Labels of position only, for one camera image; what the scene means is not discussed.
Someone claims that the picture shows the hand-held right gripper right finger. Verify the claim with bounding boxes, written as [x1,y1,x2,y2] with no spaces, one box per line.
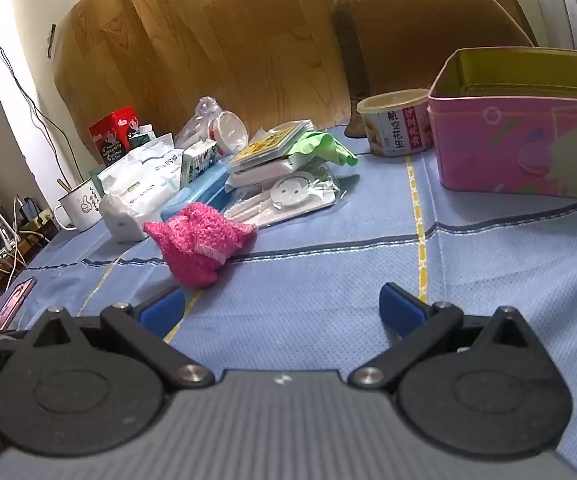
[347,282,537,389]

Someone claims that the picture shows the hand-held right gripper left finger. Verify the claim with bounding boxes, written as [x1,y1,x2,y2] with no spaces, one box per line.
[18,285,215,390]

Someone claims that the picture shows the pink fuzzy knitted cloth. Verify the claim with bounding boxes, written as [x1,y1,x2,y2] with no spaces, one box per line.
[142,202,258,289]

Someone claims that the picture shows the pink tin box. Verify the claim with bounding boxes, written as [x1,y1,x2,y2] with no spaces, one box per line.
[427,47,577,202]

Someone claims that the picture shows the blue tablecloth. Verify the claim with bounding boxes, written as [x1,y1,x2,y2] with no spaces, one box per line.
[0,122,577,477]

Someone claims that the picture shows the light blue case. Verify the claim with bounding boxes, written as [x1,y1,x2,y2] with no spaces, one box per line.
[161,165,234,221]

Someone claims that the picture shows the white tissue pack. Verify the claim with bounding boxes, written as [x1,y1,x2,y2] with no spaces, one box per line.
[97,132,186,244]

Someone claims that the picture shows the white enamel mug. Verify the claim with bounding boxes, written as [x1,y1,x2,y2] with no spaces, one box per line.
[53,177,104,233]

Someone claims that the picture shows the smartphone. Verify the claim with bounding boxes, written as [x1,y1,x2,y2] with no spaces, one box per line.
[0,277,37,332]

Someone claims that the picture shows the small printed carton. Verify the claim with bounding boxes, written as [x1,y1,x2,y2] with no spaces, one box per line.
[179,140,219,189]

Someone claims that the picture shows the power strip with chargers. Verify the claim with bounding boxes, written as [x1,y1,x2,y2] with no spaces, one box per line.
[16,197,55,234]

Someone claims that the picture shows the bagged white round socket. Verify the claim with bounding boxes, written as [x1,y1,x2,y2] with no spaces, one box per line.
[223,167,341,229]

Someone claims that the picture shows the green white box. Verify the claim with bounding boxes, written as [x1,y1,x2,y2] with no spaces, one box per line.
[128,125,157,149]

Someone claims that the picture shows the green cloth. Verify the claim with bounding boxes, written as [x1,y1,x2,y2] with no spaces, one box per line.
[288,131,359,167]

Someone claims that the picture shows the red box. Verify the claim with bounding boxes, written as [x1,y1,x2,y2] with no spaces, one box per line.
[88,106,139,165]

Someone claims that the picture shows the white lidded snack can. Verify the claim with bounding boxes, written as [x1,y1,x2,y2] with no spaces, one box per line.
[357,88,432,159]

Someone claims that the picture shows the bagged plastic cups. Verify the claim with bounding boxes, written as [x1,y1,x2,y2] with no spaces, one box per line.
[174,96,249,157]

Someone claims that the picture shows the brown chair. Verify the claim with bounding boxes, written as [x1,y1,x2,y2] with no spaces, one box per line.
[331,0,539,139]

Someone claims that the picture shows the wood pattern board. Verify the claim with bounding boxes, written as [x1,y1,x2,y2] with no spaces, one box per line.
[51,0,356,166]

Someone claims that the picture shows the black wall cable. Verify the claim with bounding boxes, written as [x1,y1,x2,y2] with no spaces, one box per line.
[0,0,94,173]

